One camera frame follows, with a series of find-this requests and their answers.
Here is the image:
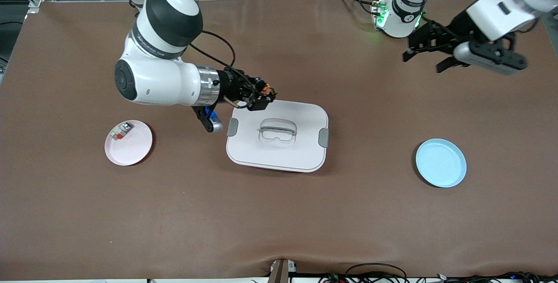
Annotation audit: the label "black cable bundle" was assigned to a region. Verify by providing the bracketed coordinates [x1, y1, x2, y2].
[436, 271, 558, 283]

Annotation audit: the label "white lidded box grey latches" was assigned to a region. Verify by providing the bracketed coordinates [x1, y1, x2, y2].
[226, 98, 330, 173]

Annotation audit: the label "light blue round plate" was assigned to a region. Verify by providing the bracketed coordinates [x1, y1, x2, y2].
[415, 138, 467, 188]

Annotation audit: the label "brown camera mount bracket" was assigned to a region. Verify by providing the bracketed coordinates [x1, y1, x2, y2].
[267, 259, 298, 283]

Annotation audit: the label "pink round plate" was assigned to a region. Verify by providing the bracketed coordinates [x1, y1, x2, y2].
[105, 120, 153, 167]

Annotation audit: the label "black looped cable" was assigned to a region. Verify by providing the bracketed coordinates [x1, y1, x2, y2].
[344, 263, 409, 283]

